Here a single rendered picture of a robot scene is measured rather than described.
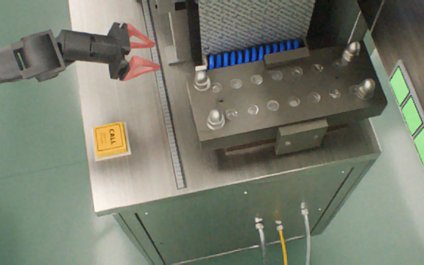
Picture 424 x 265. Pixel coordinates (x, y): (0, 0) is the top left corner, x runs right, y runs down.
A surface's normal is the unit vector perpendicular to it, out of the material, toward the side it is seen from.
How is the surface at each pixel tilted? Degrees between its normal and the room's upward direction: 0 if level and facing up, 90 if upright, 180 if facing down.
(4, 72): 31
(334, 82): 0
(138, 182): 0
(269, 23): 90
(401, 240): 0
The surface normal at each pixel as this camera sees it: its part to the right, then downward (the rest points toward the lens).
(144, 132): -0.02, -0.40
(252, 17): 0.21, 0.89
